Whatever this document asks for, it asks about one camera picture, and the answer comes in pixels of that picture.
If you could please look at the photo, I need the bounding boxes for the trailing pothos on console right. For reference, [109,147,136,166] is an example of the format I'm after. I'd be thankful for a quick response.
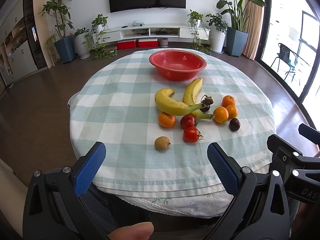
[187,9,210,54]

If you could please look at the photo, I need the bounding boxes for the red storage box right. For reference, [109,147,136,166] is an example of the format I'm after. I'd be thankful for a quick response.
[137,38,158,48]

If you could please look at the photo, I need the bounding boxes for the red storage box left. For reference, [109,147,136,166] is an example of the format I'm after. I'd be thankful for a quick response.
[117,40,136,50]

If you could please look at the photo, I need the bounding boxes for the orange tangerine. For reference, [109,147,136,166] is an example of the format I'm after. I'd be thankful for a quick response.
[158,112,176,128]

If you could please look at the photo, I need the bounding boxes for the dark plum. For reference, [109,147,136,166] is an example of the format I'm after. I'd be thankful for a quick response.
[229,118,241,132]

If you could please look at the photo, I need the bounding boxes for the white cabinet shelving unit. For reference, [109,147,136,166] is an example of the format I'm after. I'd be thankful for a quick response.
[1,0,47,86]

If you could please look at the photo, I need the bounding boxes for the bushy plant white pot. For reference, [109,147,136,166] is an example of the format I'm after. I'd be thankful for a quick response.
[206,13,228,54]

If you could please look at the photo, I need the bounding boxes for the trailing pothos on console left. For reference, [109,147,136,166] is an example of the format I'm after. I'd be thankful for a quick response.
[86,14,117,61]

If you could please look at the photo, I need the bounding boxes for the small tangerine top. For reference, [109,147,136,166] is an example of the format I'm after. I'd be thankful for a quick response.
[221,95,235,108]

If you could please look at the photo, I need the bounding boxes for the curved yellow banana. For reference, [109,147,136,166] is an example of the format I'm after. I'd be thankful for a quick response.
[155,88,213,116]

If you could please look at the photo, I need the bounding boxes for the red plastic colander bowl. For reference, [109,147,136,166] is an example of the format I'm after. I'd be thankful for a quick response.
[149,49,207,81]

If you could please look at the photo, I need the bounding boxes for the person's right hand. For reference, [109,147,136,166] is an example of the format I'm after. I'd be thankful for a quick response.
[290,202,319,240]

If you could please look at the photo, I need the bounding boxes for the plant in white ribbed pot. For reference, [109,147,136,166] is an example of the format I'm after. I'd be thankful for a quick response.
[74,27,90,60]

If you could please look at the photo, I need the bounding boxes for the dark cherry with stem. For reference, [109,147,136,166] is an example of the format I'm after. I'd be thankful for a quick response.
[200,95,214,113]

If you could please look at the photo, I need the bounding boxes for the beige curtain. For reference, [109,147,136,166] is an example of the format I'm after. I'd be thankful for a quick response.
[242,0,264,60]

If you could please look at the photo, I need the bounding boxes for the small grey pot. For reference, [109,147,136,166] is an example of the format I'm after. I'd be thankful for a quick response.
[158,37,169,48]

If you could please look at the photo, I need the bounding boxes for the red storage box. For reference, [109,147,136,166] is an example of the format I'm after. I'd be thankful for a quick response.
[137,38,158,48]
[117,40,136,50]

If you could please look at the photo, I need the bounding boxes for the green white checkered tablecloth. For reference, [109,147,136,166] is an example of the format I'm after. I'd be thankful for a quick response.
[69,50,276,198]

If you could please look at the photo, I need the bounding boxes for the black balcony chair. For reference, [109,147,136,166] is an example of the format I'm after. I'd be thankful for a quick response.
[271,43,310,81]

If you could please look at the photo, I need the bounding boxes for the red tomato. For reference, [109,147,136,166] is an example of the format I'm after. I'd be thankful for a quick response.
[180,114,197,129]
[183,127,203,143]

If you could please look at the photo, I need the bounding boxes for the long yellow banana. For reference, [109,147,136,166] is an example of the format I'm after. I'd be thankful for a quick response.
[183,78,213,120]

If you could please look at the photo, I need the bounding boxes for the large orange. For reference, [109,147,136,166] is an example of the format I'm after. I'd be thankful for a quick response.
[213,106,229,124]

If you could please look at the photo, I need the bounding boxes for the white embroidered under cloth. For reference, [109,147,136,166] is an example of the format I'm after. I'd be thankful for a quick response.
[119,191,233,218]

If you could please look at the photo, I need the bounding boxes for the person's left hand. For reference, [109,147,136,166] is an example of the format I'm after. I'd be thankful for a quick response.
[108,222,154,240]

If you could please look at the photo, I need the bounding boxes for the white tv console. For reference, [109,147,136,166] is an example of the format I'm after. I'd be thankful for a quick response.
[93,23,211,45]

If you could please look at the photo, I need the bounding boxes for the brown longan fruit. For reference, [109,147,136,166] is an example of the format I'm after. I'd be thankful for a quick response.
[154,137,171,151]

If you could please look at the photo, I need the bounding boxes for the large leaf plant blue pot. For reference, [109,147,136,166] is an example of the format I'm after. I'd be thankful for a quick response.
[216,0,266,57]

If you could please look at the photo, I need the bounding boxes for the trailing pothos on console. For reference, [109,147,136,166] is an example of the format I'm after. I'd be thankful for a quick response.
[86,14,117,61]
[187,9,210,54]

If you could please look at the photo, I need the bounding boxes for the small tangerine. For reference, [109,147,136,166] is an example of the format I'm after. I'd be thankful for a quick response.
[226,105,239,119]
[221,95,235,108]

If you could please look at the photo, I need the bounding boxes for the tall plant blue pot left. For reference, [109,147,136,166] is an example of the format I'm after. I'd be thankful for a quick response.
[40,0,75,64]

